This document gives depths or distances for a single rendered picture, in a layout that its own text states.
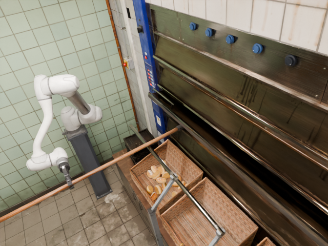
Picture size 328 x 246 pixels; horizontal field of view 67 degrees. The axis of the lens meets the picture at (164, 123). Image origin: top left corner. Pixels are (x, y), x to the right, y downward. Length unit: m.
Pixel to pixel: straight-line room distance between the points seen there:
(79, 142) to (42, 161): 0.67
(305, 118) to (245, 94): 0.32
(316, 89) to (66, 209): 2.95
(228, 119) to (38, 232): 2.55
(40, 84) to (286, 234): 1.91
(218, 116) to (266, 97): 0.43
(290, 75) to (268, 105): 0.19
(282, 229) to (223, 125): 0.71
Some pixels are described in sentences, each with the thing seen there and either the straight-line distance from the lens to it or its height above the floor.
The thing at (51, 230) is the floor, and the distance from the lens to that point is 3.31.
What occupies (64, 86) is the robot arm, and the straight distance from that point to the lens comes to 1.97.
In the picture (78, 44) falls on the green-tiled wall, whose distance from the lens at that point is 2.77.
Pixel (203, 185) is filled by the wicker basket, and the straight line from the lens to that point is 2.18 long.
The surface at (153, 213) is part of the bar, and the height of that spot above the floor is 0.93.
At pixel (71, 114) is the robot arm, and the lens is 2.52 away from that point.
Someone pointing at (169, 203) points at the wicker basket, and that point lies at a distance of 2.16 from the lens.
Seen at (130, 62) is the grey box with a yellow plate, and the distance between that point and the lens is 2.61.
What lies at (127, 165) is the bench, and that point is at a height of 0.58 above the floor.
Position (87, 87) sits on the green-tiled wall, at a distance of 2.93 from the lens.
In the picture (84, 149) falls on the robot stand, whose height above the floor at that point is 0.79.
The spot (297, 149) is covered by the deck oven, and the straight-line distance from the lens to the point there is 1.29.
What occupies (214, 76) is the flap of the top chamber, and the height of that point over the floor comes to 1.79.
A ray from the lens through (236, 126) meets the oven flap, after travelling 1.53.
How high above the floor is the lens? 2.51
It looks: 38 degrees down
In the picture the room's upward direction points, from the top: 9 degrees counter-clockwise
